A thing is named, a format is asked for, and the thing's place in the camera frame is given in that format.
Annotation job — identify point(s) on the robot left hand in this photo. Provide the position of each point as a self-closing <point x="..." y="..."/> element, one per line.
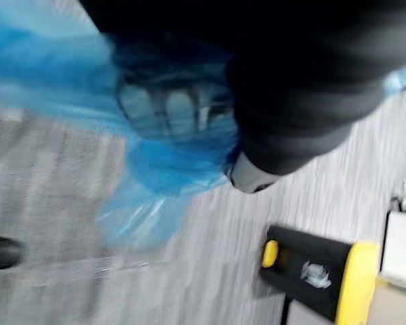
<point x="291" y="84"/>

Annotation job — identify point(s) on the robot dark foot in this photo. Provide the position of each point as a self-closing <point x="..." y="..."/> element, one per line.
<point x="1" y="252"/>

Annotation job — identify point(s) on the white cabinet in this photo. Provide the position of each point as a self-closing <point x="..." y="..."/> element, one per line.
<point x="401" y="248"/>

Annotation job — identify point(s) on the blue plastic trash bag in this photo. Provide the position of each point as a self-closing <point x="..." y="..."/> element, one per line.
<point x="54" y="67"/>

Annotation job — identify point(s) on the black and yellow trash can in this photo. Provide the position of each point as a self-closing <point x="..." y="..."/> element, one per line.
<point x="314" y="271"/>

